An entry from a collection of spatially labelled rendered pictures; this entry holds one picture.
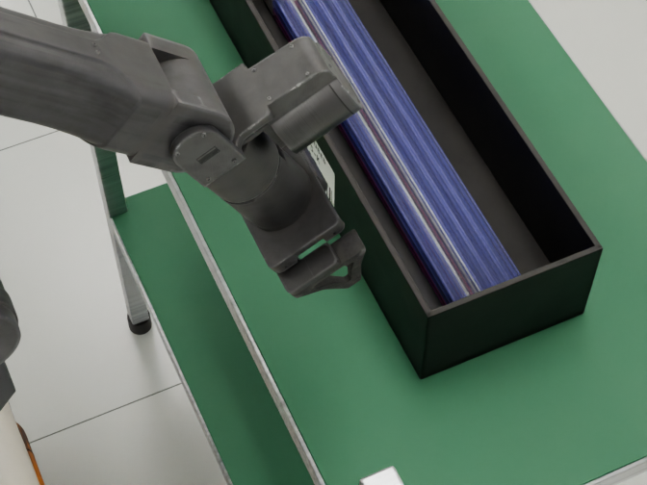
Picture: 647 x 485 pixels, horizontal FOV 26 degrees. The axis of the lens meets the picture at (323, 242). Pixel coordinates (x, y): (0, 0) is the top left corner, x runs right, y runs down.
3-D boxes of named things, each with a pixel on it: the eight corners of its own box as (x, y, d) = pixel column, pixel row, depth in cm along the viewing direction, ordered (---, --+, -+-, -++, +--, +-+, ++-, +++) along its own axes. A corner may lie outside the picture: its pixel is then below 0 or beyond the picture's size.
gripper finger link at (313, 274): (361, 214, 115) (314, 168, 107) (400, 280, 112) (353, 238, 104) (295, 260, 116) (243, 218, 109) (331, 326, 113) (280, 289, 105)
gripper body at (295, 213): (296, 134, 111) (252, 92, 105) (349, 230, 106) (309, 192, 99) (229, 181, 112) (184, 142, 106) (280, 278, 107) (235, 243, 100)
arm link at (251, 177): (159, 128, 100) (188, 187, 97) (237, 72, 98) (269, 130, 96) (206, 166, 105) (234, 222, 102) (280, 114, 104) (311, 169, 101)
